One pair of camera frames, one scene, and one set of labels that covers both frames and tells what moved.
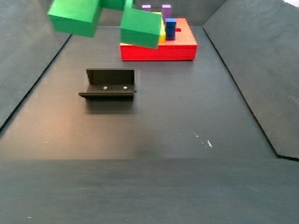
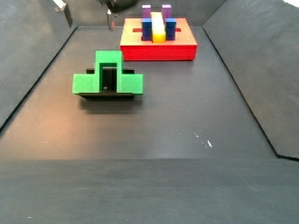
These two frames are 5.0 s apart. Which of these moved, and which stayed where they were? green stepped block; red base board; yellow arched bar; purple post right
Moved: green stepped block
Stayed: red base board; purple post right; yellow arched bar
